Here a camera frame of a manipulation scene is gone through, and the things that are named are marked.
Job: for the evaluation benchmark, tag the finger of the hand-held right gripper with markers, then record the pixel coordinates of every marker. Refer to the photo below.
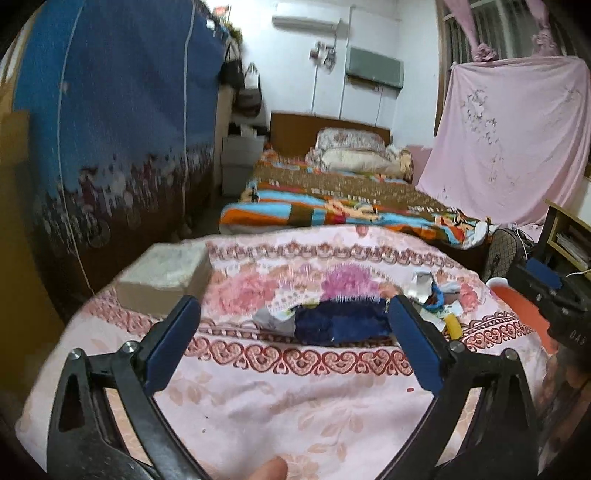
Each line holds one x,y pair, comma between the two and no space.
542,273
531,295

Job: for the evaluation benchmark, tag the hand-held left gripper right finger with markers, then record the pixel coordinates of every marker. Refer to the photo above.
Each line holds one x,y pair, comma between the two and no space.
415,341

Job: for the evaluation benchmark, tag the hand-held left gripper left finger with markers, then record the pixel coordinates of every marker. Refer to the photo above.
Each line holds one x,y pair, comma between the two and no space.
171,341

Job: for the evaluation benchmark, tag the red basin with white rim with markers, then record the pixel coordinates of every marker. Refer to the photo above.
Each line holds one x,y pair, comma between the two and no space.
512,300

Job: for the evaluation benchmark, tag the person's left hand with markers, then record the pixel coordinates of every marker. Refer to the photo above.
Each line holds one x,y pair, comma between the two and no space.
270,470

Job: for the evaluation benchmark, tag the papers in shelf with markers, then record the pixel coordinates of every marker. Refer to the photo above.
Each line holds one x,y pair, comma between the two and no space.
572,247

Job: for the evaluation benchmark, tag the small yellow bottle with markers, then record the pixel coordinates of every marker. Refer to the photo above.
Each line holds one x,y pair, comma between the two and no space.
455,327

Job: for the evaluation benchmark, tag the checkered bag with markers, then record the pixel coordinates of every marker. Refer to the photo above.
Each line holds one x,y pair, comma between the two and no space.
505,254

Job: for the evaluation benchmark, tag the wooden shelf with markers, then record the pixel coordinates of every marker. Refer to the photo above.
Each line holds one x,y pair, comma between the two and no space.
554,226

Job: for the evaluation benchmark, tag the blue white crumpled wrapper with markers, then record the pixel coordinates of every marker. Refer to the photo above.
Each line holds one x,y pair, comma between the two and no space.
443,295

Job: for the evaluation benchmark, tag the crumpled silver white carton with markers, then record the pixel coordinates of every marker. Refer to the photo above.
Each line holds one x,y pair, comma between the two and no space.
421,286

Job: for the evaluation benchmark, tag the grey cardboard box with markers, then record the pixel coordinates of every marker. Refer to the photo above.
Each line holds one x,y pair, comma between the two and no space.
159,277

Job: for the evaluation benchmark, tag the grey crumpled wrapper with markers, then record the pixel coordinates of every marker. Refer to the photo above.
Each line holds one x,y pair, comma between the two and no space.
272,321

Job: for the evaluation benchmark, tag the pink floral table sheet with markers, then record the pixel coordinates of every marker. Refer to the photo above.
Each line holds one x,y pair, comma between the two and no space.
277,406

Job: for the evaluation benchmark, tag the pink hanging cloth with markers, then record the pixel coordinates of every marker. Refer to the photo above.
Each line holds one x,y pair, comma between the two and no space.
508,147

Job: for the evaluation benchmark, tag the colourful printed bed blanket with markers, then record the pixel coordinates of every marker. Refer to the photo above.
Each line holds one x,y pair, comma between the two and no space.
323,198

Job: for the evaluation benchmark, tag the folded yellow blanket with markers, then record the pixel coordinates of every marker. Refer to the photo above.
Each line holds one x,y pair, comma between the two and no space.
401,161

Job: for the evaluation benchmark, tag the beige pillow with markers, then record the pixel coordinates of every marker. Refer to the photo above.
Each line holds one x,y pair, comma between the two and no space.
355,160

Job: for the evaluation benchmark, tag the white bedside cabinet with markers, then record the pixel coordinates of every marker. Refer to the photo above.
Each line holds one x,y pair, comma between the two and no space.
240,161

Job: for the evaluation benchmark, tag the yellow wooden panel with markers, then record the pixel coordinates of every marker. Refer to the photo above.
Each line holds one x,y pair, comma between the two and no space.
18,207

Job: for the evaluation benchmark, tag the floral pillow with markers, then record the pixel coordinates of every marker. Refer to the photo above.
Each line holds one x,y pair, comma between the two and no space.
351,138

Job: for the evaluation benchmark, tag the dark items on cabinet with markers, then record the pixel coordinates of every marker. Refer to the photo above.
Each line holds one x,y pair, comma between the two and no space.
244,129

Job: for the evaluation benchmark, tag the brown wooden headboard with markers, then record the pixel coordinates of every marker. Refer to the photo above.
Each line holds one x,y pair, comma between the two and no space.
295,129

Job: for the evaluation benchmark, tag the pink curtain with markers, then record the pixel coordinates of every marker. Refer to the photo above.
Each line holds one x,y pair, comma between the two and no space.
475,32
545,27

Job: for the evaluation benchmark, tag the window with bars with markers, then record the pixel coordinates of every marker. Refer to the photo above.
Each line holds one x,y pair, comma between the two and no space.
508,27

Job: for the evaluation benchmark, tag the blue printed wardrobe cloth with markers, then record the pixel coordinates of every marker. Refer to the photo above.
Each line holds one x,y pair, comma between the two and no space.
124,92

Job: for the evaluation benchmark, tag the brown handbag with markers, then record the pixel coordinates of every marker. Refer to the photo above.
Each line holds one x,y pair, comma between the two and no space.
249,99

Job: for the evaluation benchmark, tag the black handbag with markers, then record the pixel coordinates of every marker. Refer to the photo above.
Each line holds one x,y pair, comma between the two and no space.
231,71

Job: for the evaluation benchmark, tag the white air conditioner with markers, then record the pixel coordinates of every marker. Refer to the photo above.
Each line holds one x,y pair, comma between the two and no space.
304,23

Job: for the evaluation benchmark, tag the grey green wall box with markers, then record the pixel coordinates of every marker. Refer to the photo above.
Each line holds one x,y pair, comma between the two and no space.
375,67

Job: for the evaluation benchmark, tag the wall hook with items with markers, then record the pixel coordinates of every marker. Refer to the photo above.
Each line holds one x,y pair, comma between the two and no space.
323,53

